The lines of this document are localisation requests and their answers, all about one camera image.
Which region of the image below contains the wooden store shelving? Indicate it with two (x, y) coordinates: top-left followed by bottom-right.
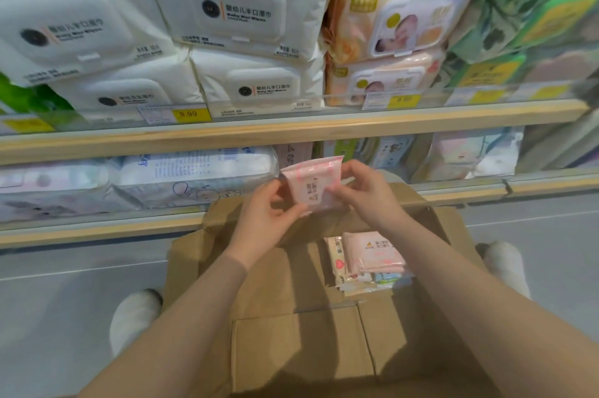
(0, 0), (599, 249)

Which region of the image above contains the person's right hand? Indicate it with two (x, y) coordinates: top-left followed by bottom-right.
(325, 160), (411, 237)

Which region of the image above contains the clear pack with red print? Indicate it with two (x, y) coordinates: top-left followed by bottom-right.
(0, 161), (118, 221)

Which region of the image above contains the neighbouring wooden shelf unit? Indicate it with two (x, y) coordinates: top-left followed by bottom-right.
(505, 107), (599, 195)

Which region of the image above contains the cream elephant print wipes pack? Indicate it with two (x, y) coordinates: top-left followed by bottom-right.
(324, 236), (349, 289)

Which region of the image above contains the green pink tissue bundle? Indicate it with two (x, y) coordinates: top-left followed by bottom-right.
(524, 42), (599, 85)

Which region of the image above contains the white pack with blue print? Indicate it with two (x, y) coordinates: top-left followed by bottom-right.
(112, 145), (280, 209)

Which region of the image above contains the yellow price tag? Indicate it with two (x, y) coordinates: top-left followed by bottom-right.
(444, 87), (506, 106)
(136, 104), (212, 125)
(533, 83), (570, 101)
(0, 117), (56, 134)
(361, 92), (422, 111)

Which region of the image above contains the person's left hand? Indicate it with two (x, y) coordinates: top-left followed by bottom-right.
(223, 177), (312, 272)

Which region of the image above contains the green wet wipes packet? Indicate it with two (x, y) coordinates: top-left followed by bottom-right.
(0, 72), (75, 118)

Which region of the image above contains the person's left forearm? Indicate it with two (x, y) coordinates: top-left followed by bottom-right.
(79, 250), (249, 398)

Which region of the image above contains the brown cardboard box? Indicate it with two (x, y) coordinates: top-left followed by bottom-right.
(161, 182), (504, 398)

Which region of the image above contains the person's right forearm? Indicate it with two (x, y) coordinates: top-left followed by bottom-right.
(386, 210), (599, 398)

